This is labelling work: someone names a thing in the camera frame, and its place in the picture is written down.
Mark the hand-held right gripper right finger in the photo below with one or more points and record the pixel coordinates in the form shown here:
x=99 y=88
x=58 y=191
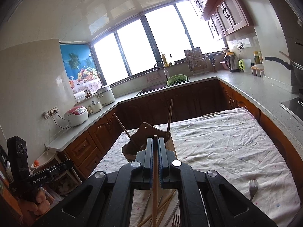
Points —
x=163 y=160

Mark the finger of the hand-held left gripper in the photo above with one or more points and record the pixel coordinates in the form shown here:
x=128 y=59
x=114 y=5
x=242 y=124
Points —
x=61 y=166

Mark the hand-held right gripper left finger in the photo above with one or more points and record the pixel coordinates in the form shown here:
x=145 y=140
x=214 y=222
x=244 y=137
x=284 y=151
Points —
x=148 y=160

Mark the wooden utensil holder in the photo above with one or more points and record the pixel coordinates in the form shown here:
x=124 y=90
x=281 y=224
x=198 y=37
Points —
x=142 y=134

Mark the metal fork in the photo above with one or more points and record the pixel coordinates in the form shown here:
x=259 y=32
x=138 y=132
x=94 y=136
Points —
x=253 y=186
x=175 y=220

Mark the person's left hand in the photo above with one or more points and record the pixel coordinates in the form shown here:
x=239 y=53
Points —
x=35 y=205

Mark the red tomato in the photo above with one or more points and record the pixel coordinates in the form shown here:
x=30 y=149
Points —
x=36 y=163

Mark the red and white rice cooker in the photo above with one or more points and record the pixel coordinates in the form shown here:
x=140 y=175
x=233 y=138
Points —
x=75 y=115

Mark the white floral tablecloth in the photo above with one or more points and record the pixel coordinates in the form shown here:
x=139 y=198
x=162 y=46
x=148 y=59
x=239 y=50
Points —
x=224 y=141

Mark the wooden base cabinets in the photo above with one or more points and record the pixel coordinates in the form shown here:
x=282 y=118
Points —
x=189 y=99

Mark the small white electric pot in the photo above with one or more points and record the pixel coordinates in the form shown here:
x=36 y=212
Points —
x=95 y=107

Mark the steel kitchen sink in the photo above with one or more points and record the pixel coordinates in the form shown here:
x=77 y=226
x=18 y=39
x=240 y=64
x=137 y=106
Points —
x=151 y=90

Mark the paper towel roll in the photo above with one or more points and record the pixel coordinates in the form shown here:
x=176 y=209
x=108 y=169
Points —
x=79 y=97

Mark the large white rice cooker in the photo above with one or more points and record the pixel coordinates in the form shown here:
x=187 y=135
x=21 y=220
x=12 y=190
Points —
x=106 y=95

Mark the green plastic colander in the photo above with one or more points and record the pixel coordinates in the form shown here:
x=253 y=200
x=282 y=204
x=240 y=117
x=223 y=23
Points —
x=177 y=80

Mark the chrome kitchen faucet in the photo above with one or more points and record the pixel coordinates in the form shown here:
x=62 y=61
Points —
x=163 y=69

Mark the yellow oil bottle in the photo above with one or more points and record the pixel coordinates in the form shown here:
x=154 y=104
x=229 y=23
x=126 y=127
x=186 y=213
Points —
x=164 y=60

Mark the clear soap bottle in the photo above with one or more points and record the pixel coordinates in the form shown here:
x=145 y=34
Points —
x=171 y=60

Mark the tropical fruit window blind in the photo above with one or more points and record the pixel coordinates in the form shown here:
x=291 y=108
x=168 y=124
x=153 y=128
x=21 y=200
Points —
x=75 y=61

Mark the wooden knife block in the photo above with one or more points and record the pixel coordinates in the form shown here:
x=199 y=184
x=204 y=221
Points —
x=213 y=65

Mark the large kitchen window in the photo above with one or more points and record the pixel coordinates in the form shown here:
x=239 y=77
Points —
x=132 y=52

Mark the grey speckled countertop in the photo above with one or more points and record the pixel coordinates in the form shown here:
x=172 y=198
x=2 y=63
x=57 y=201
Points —
x=248 y=85

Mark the steel electric kettle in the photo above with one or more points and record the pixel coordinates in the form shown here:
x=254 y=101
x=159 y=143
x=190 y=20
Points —
x=233 y=62

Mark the spice jar set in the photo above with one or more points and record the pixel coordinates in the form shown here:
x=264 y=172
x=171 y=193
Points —
x=257 y=71

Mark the black gas stove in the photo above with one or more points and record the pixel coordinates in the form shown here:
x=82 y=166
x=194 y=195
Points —
x=293 y=106

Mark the double wall outlet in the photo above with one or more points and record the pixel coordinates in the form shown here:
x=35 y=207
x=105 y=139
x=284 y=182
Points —
x=51 y=113

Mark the single wall outlet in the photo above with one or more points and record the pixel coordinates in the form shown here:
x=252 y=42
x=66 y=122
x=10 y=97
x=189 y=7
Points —
x=239 y=45

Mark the wooden wall cabinets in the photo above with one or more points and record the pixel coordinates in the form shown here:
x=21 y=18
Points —
x=227 y=11

